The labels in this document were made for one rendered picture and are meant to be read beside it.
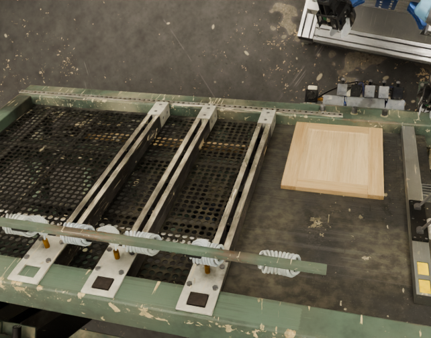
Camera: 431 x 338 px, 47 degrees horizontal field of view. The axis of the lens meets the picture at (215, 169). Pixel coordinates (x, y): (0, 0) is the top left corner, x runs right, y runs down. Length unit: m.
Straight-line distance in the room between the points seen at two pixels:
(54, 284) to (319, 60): 2.22
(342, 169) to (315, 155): 0.14
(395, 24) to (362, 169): 1.23
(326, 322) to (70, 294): 0.70
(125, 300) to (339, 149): 1.12
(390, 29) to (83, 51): 2.02
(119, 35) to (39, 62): 0.65
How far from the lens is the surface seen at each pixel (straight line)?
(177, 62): 3.37
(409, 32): 3.03
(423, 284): 1.56
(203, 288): 1.39
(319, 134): 2.20
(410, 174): 1.98
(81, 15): 3.71
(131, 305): 1.40
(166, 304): 1.38
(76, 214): 1.78
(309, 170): 1.97
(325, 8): 1.50
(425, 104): 1.70
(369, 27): 3.02
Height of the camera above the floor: 3.17
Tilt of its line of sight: 75 degrees down
